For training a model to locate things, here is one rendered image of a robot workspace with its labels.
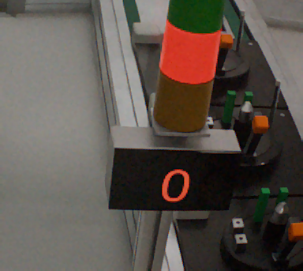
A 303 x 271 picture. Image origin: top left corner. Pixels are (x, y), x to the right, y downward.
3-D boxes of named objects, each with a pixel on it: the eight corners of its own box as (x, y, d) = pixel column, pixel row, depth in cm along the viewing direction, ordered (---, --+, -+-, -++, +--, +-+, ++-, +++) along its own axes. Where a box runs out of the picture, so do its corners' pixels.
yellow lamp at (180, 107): (211, 133, 85) (218, 86, 82) (156, 131, 84) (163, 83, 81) (201, 103, 89) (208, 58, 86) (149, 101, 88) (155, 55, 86)
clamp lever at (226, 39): (224, 71, 151) (233, 43, 145) (212, 70, 151) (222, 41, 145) (221, 54, 153) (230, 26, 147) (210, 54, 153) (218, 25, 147)
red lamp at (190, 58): (219, 85, 82) (226, 38, 80) (163, 82, 81) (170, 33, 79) (208, 58, 86) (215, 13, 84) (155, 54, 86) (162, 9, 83)
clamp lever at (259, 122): (256, 157, 131) (269, 127, 125) (243, 157, 130) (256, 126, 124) (252, 137, 133) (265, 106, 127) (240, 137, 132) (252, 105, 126)
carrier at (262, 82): (286, 118, 150) (299, 54, 144) (146, 112, 146) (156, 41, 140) (256, 49, 171) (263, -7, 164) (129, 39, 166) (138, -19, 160)
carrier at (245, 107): (319, 203, 130) (339, 135, 124) (168, 208, 126) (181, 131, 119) (287, 118, 150) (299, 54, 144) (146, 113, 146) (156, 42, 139)
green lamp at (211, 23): (226, 36, 80) (233, -10, 77) (170, 32, 79) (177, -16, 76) (215, 13, 84) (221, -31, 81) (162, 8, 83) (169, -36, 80)
